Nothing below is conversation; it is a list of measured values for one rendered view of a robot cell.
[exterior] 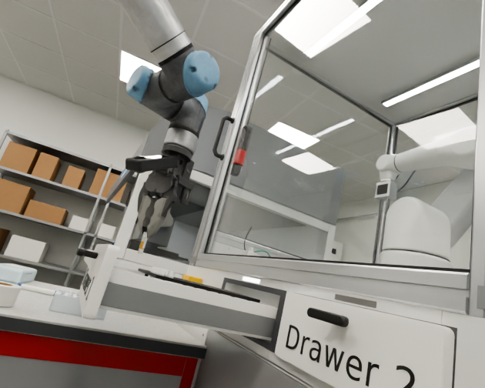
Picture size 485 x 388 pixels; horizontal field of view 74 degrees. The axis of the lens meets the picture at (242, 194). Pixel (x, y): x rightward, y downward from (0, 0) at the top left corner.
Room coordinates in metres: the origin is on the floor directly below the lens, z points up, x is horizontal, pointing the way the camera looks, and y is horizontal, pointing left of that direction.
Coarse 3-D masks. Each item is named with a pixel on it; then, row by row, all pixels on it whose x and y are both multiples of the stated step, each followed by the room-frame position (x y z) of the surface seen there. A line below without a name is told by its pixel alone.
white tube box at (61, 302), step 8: (56, 296) 0.81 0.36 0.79; (64, 296) 0.82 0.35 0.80; (72, 296) 0.85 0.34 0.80; (56, 304) 0.81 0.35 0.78; (64, 304) 0.82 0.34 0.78; (72, 304) 0.83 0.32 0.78; (64, 312) 0.82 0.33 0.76; (72, 312) 0.83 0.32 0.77; (80, 312) 0.83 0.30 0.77; (104, 312) 0.85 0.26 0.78
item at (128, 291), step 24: (120, 288) 0.54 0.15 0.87; (144, 288) 0.55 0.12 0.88; (168, 288) 0.57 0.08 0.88; (192, 288) 0.59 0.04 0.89; (120, 312) 0.54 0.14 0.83; (144, 312) 0.55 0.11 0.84; (168, 312) 0.57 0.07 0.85; (192, 312) 0.59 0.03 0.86; (216, 312) 0.61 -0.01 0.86; (240, 312) 0.63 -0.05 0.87; (264, 312) 0.65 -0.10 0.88; (264, 336) 0.65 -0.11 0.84
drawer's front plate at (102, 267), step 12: (96, 252) 0.68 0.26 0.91; (108, 252) 0.50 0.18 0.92; (96, 264) 0.58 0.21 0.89; (108, 264) 0.51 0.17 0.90; (96, 276) 0.51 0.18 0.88; (108, 276) 0.51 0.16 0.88; (96, 288) 0.51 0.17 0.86; (84, 300) 0.57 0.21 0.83; (96, 300) 0.51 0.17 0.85; (84, 312) 0.51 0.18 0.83; (96, 312) 0.51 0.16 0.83
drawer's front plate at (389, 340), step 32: (288, 320) 0.59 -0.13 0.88; (320, 320) 0.52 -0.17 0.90; (352, 320) 0.47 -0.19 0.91; (384, 320) 0.42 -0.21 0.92; (416, 320) 0.38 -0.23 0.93; (288, 352) 0.58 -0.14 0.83; (320, 352) 0.51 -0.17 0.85; (352, 352) 0.46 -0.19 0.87; (384, 352) 0.41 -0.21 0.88; (416, 352) 0.38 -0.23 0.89; (448, 352) 0.35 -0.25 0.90; (352, 384) 0.45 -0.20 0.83; (384, 384) 0.41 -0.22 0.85; (416, 384) 0.37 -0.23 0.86; (448, 384) 0.35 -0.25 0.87
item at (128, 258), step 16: (208, 112) 1.49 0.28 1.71; (224, 112) 1.53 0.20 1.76; (160, 128) 1.41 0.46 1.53; (208, 128) 1.50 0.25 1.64; (224, 128) 1.54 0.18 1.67; (144, 144) 1.44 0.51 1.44; (160, 144) 1.42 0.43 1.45; (208, 144) 1.51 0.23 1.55; (192, 160) 1.49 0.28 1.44; (208, 160) 1.52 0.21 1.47; (128, 176) 1.82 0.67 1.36; (144, 176) 1.42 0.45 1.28; (192, 176) 1.51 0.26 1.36; (208, 176) 1.54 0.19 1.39; (112, 192) 2.49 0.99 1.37; (128, 208) 1.41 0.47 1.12; (128, 224) 1.42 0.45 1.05; (128, 240) 1.43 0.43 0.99; (128, 256) 1.44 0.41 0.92; (144, 256) 1.46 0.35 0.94; (176, 272) 1.53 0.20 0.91
